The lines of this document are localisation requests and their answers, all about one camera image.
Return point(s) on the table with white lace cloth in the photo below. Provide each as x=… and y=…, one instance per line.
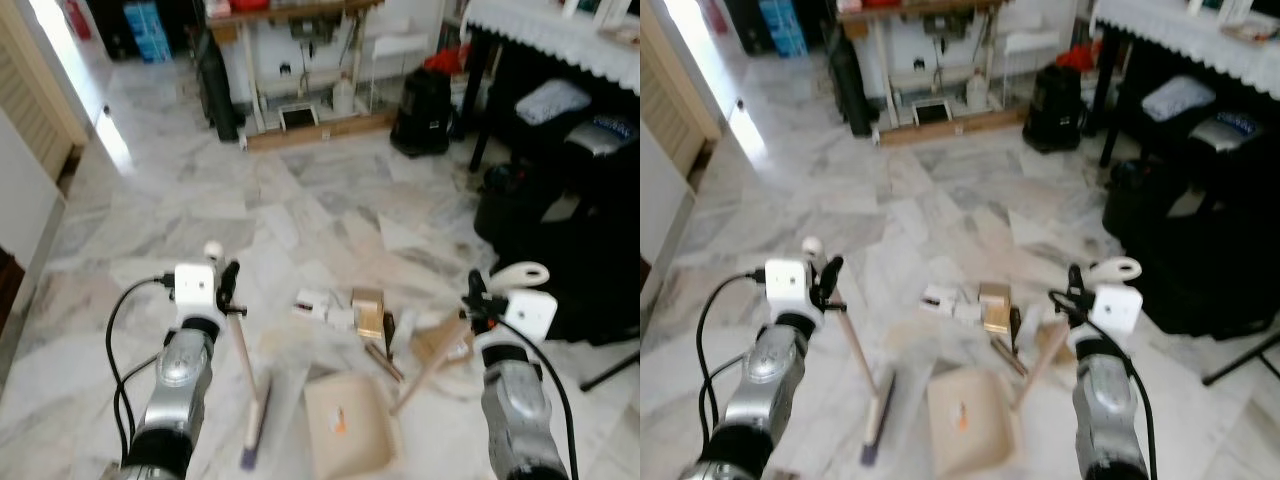
x=1190, y=30
x=560, y=35

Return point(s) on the blue box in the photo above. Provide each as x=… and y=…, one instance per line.
x=782, y=28
x=148, y=30

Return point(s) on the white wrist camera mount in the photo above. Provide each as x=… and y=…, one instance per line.
x=195, y=285
x=1118, y=306
x=787, y=283
x=532, y=312

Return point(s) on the white pillow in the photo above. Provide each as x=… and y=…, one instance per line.
x=1178, y=98
x=552, y=100

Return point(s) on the small black bag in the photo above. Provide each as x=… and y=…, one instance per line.
x=1052, y=108
x=422, y=110

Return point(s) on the white plastic bottle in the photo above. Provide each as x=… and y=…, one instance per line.
x=976, y=92
x=343, y=95

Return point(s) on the light wooden door frame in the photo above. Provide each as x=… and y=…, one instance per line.
x=675, y=100
x=30, y=110

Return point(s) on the black upright case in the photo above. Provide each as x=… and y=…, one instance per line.
x=745, y=22
x=108, y=25

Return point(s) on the gold cardboard box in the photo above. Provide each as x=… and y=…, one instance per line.
x=368, y=312
x=995, y=308

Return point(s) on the tall black bag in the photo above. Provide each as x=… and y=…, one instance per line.
x=218, y=90
x=850, y=90

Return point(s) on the dark brown strip scrap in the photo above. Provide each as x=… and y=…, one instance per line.
x=385, y=362
x=1008, y=356

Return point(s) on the grey bag with blue print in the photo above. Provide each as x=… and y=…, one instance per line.
x=1235, y=130
x=605, y=135

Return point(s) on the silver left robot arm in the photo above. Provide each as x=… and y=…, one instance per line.
x=180, y=380
x=762, y=385

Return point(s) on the red cloth item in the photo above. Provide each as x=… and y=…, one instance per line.
x=442, y=60
x=1075, y=55

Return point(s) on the small framed picture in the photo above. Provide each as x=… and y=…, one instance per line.
x=931, y=112
x=298, y=117

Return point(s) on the red fire extinguisher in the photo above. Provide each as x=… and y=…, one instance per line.
x=713, y=15
x=78, y=18

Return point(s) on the large black bag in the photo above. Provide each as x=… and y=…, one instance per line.
x=565, y=250
x=1195, y=250

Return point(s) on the white printed paper box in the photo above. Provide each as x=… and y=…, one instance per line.
x=313, y=302
x=945, y=298

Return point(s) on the brown cardboard piece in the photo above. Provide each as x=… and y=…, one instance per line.
x=445, y=345
x=1048, y=343

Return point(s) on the wooden shelf stand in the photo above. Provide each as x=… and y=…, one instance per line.
x=300, y=131
x=930, y=129

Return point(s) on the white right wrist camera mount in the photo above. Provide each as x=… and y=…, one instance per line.
x=532, y=312
x=1118, y=306

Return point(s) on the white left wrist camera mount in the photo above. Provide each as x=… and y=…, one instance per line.
x=787, y=283
x=195, y=285

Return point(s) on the black tripod leg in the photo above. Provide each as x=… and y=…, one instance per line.
x=1240, y=360
x=610, y=372

